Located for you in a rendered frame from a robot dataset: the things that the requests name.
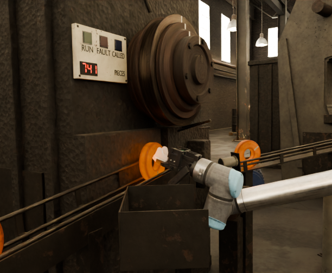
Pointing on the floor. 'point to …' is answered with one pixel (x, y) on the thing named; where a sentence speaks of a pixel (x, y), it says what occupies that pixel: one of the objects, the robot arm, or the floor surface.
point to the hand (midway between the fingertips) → (153, 156)
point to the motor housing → (231, 245)
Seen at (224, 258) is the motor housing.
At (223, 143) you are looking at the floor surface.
